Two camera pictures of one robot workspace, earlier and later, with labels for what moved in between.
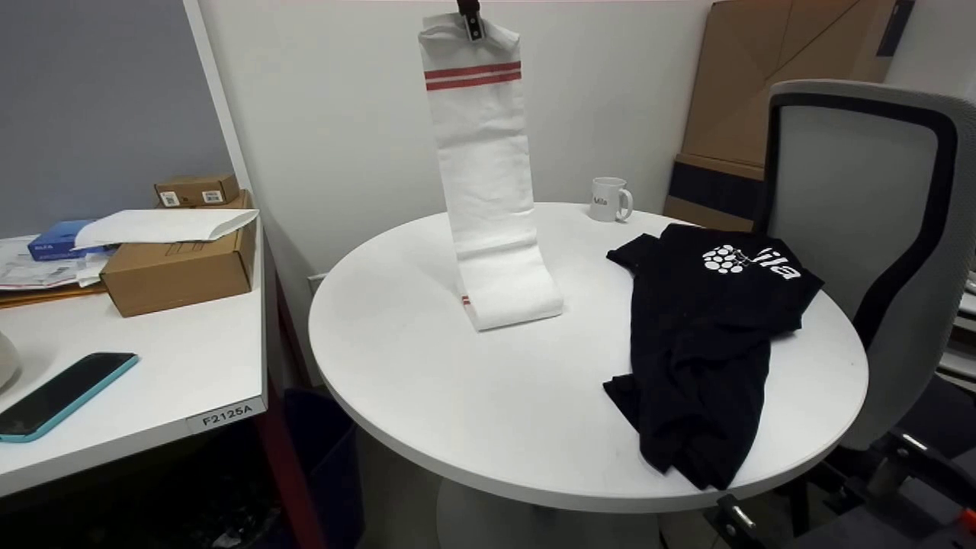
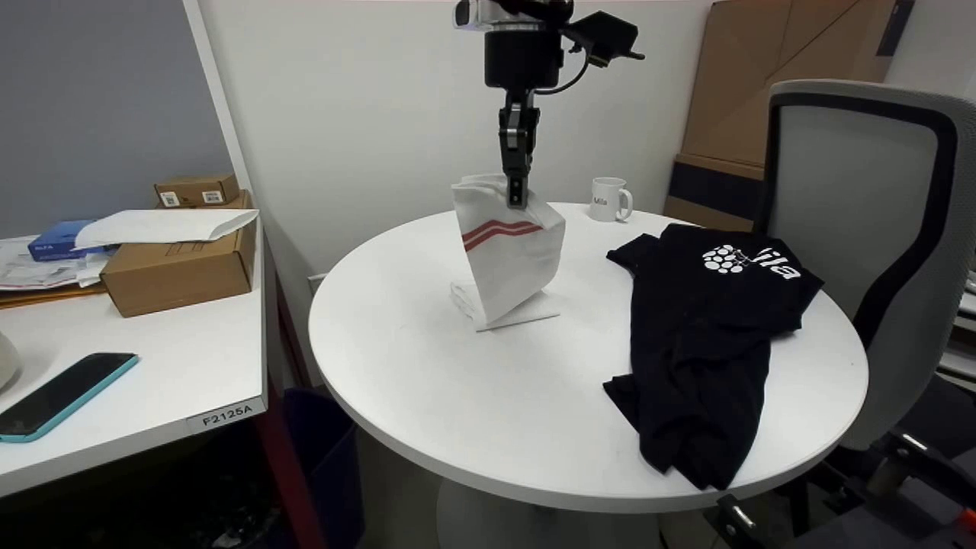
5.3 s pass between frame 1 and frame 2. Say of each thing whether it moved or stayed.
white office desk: stayed
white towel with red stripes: moved
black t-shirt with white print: stayed
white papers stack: stayed
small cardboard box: stayed
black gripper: moved
